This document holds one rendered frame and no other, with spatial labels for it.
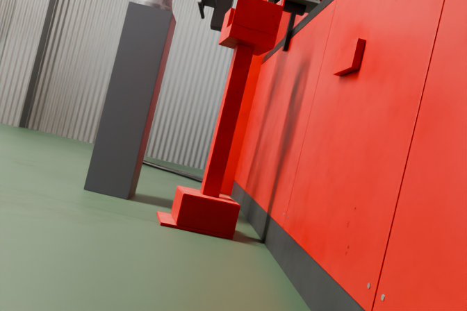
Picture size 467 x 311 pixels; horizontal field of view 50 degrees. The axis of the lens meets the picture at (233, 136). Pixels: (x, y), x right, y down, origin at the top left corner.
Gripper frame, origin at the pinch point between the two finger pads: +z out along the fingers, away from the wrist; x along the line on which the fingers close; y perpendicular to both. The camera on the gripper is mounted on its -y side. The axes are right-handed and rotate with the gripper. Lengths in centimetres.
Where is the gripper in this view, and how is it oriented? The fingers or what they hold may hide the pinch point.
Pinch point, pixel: (315, 5)
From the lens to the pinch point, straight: 236.5
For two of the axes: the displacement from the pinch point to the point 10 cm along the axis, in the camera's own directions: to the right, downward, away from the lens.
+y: 8.9, -4.6, 0.8
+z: 4.5, 8.9, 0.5
